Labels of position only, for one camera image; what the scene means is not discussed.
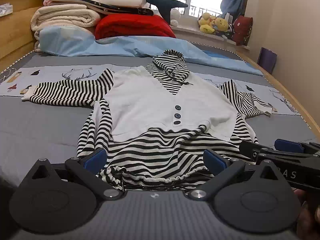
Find tissue box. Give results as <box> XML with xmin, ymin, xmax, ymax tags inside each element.
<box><xmin>0</xmin><ymin>3</ymin><xmax>13</xmax><ymax>17</ymax></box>

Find yellow plush toys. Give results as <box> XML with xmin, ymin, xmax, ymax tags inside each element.
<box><xmin>198</xmin><ymin>12</ymin><xmax>229</xmax><ymax>34</ymax></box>

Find striped white hooded sweater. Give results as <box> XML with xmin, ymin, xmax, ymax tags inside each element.
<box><xmin>23</xmin><ymin>50</ymin><xmax>272</xmax><ymax>190</ymax></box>

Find light blue quilt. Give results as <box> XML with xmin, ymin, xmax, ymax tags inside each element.
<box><xmin>35</xmin><ymin>25</ymin><xmax>263</xmax><ymax>76</ymax></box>

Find red knitted blanket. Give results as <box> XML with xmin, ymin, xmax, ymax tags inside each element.
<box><xmin>94</xmin><ymin>14</ymin><xmax>176</xmax><ymax>40</ymax></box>

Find white plush toy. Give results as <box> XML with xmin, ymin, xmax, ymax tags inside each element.
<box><xmin>170</xmin><ymin>8</ymin><xmax>181</xmax><ymax>27</ymax></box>

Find cream folded blanket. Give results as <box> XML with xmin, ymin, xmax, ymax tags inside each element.
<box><xmin>30</xmin><ymin>4</ymin><xmax>101</xmax><ymax>52</ymax></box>

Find right human hand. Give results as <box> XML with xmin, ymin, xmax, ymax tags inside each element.
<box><xmin>294</xmin><ymin>189</ymin><xmax>319</xmax><ymax>240</ymax></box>

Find red cushion on windowsill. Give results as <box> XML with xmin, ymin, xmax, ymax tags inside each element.
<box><xmin>232</xmin><ymin>15</ymin><xmax>253</xmax><ymax>46</ymax></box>

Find purple bag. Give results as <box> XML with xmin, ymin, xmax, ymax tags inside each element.
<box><xmin>257</xmin><ymin>47</ymin><xmax>277</xmax><ymax>74</ymax></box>

